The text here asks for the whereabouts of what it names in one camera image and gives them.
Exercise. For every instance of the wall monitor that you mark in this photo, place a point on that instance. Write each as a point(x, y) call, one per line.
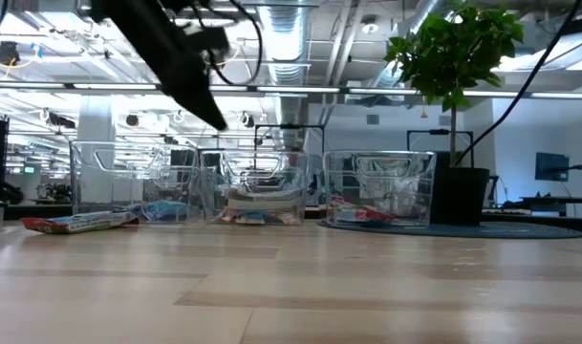
point(552, 166)

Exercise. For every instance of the silver ceiling duct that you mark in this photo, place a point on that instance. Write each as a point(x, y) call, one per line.
point(286, 48)

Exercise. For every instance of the black stand frame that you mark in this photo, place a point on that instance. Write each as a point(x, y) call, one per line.
point(438, 132)

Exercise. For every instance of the horizontal light strip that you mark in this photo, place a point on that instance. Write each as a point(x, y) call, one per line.
point(295, 89)

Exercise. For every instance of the round dark mat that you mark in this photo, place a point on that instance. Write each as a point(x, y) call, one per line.
point(510, 231)

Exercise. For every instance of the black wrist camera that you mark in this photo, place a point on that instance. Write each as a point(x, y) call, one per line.
point(214, 40)

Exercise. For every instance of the green leafy plant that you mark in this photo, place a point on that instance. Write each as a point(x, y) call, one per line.
point(458, 57)

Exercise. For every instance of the clear plastic bin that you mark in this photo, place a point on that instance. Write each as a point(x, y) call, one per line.
point(252, 172)
point(405, 191)
point(109, 186)

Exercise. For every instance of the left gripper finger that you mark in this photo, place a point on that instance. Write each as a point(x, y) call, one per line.
point(190, 86)

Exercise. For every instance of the black plant pot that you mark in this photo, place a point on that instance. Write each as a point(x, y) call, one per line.
point(460, 196)

